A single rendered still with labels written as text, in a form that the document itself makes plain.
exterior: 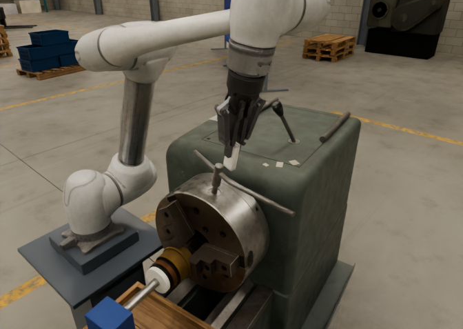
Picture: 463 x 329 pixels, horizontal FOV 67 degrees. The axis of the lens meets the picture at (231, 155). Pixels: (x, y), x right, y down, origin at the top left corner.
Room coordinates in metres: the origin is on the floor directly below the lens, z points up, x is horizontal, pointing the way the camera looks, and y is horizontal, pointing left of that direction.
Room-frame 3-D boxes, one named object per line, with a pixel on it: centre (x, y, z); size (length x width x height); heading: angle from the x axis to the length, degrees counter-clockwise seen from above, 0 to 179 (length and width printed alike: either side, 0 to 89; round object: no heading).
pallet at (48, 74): (7.20, 3.62, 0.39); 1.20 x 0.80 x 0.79; 147
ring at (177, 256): (0.65, 0.15, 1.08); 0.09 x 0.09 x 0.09; 57
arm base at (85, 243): (1.10, 0.57, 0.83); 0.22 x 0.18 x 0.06; 141
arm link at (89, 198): (1.12, 0.55, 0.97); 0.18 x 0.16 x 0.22; 142
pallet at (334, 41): (8.77, -2.40, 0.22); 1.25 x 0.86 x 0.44; 142
